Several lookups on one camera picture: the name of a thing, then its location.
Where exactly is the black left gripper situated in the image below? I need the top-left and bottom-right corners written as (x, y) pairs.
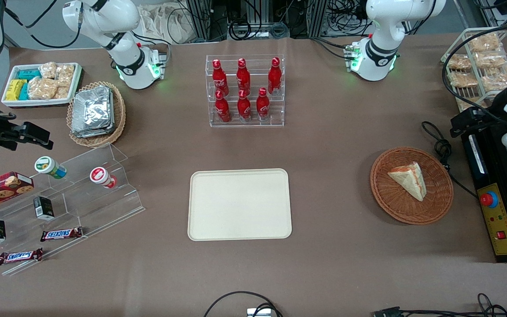
top-left (450, 106), bottom-right (507, 137)

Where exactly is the triangular sandwich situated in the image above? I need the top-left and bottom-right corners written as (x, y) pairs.
top-left (388, 162), bottom-right (427, 202)

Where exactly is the white rectangular snack tray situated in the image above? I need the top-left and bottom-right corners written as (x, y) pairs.
top-left (1, 63), bottom-right (83, 108)

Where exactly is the oval light wicker basket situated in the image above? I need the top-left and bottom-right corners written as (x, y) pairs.
top-left (67, 81), bottom-right (126, 147)

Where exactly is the round brown wicker basket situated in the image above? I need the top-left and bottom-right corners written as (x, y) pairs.
top-left (370, 147), bottom-right (454, 225)

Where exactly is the beige rectangular tray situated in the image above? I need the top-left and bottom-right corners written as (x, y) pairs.
top-left (187, 169), bottom-right (293, 241)

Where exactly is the wrapped bread pack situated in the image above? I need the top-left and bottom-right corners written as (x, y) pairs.
top-left (468, 33), bottom-right (502, 53)
top-left (481, 66), bottom-right (507, 91)
top-left (447, 54), bottom-right (472, 70)
top-left (457, 97), bottom-right (487, 111)
top-left (475, 52), bottom-right (507, 69)
top-left (448, 72), bottom-right (479, 88)

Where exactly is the green lid yogurt cup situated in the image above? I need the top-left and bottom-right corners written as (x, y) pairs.
top-left (34, 156), bottom-right (67, 180)

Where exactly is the yellow snack packet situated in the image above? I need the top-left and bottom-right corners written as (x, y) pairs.
top-left (6, 79), bottom-right (27, 101)

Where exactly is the silver foil packet stack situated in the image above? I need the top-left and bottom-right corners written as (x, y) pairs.
top-left (71, 86), bottom-right (115, 138)

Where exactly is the black appliance with yellow panel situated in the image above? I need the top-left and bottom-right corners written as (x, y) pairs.
top-left (461, 123), bottom-right (507, 263)

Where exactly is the red lid yogurt cup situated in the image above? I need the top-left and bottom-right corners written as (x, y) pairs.
top-left (89, 167), bottom-right (118, 189)

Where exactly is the clear acrylic stepped shelf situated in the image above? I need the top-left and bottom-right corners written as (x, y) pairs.
top-left (0, 143), bottom-right (146, 276)

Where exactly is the snickers chocolate bar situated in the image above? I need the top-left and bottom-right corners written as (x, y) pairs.
top-left (40, 227), bottom-right (84, 242)
top-left (0, 248), bottom-right (44, 265)

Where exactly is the beige cloth bag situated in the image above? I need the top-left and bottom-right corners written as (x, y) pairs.
top-left (138, 4), bottom-right (198, 44)

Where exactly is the clear acrylic bottle rack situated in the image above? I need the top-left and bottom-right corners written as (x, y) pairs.
top-left (206, 55), bottom-right (285, 128)

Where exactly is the red cola bottle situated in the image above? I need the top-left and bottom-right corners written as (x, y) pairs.
top-left (215, 90), bottom-right (231, 123)
top-left (236, 58), bottom-right (251, 94)
top-left (237, 89), bottom-right (252, 122)
top-left (212, 59), bottom-right (229, 97)
top-left (268, 57), bottom-right (282, 96)
top-left (256, 87), bottom-right (271, 121)

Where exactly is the black appliance power cable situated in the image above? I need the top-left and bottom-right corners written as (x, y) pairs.
top-left (421, 121), bottom-right (478, 199)

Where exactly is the white wire rack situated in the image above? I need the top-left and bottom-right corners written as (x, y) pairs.
top-left (441, 27), bottom-right (507, 113)

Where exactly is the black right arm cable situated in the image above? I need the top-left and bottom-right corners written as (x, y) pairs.
top-left (3, 0), bottom-right (83, 49)

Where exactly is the aluminium frame post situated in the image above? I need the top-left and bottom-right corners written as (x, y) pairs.
top-left (307, 0), bottom-right (328, 38)
top-left (187, 0), bottom-right (213, 43)

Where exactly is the black cable with plug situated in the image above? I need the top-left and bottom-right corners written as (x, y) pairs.
top-left (372, 293), bottom-right (507, 317)

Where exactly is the coiled background cable bundle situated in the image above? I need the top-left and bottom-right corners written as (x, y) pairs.
top-left (228, 18), bottom-right (290, 41)

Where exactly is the black looped cable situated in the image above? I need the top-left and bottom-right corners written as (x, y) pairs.
top-left (204, 291), bottom-right (283, 317)

